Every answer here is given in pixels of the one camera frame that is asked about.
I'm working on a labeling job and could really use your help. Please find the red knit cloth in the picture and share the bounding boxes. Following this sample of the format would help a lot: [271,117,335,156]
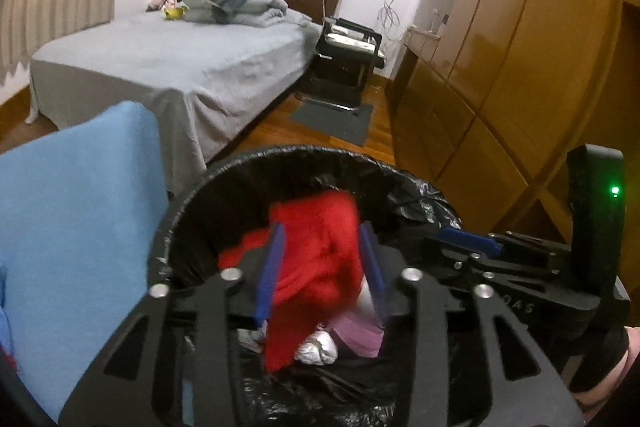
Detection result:
[218,190,363,373]

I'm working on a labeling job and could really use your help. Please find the black lined trash bin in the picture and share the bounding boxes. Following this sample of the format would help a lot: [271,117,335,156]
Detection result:
[148,145,460,426]

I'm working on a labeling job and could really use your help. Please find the blue fleece table cover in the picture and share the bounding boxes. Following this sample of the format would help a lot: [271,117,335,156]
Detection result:
[1,102,168,419]

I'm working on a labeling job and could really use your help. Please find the wooden wardrobe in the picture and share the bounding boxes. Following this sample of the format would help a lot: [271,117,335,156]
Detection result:
[393,0,639,257]

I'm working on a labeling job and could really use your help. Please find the bed with grey sheet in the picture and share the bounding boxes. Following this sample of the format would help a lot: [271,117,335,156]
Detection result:
[29,12,321,193]

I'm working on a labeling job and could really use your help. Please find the grey floor mat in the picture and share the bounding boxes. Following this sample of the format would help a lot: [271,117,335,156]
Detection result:
[290,103,373,146]

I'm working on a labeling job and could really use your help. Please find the yellow plush toy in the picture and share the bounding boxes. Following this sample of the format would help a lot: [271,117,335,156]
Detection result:
[163,5,189,20]

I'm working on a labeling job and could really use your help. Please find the folded grey blankets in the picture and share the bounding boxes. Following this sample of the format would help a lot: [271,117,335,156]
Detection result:
[181,0,312,28]

